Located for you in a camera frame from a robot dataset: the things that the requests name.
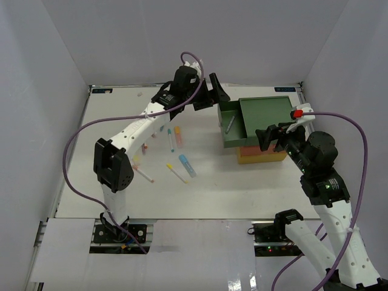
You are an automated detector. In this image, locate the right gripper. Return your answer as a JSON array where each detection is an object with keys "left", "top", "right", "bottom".
[{"left": 255, "top": 120, "right": 311, "bottom": 173}]

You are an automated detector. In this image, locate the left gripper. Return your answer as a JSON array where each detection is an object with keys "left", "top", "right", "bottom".
[{"left": 183, "top": 73, "right": 229, "bottom": 111}]

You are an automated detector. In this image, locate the green top drawer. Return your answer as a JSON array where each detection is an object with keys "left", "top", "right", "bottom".
[{"left": 218, "top": 101, "right": 247, "bottom": 149}]

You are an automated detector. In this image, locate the purple pen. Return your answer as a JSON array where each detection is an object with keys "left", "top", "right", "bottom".
[{"left": 225, "top": 115, "right": 236, "bottom": 134}]

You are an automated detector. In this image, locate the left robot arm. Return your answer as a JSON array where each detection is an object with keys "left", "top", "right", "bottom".
[{"left": 93, "top": 65, "right": 230, "bottom": 242}]

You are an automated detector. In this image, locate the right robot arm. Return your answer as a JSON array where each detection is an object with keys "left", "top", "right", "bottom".
[{"left": 256, "top": 123, "right": 387, "bottom": 290}]

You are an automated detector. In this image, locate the stacked drawer box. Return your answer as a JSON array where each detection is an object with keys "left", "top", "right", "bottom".
[{"left": 237, "top": 96, "right": 292, "bottom": 164}]

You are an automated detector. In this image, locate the orange pink highlighter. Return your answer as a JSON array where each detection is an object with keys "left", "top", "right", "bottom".
[{"left": 174, "top": 126, "right": 183, "bottom": 149}]

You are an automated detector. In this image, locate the teal cap pen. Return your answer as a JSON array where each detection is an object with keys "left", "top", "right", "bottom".
[{"left": 167, "top": 129, "right": 175, "bottom": 153}]

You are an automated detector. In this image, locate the blue highlighter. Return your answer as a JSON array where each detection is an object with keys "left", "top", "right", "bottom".
[{"left": 178, "top": 154, "right": 196, "bottom": 178}]

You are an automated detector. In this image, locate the yellow cap pen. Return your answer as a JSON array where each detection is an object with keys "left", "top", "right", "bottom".
[{"left": 166, "top": 163, "right": 189, "bottom": 184}]

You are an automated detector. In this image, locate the pink cap white pen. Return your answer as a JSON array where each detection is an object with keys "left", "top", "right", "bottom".
[{"left": 133, "top": 165, "right": 155, "bottom": 183}]

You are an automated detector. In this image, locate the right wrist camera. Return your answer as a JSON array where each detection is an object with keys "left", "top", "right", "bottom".
[{"left": 286, "top": 103, "right": 315, "bottom": 133}]

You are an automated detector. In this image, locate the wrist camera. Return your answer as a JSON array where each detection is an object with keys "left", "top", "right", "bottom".
[
  {"left": 184, "top": 61, "right": 202, "bottom": 77},
  {"left": 286, "top": 103, "right": 315, "bottom": 133}
]

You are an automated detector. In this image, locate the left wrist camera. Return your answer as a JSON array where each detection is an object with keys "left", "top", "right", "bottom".
[{"left": 184, "top": 61, "right": 202, "bottom": 77}]

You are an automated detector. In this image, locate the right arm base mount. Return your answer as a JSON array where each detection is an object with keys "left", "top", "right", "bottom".
[{"left": 247, "top": 223, "right": 299, "bottom": 257}]

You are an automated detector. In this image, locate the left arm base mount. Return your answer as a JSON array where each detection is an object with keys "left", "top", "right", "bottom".
[{"left": 90, "top": 213, "right": 149, "bottom": 254}]

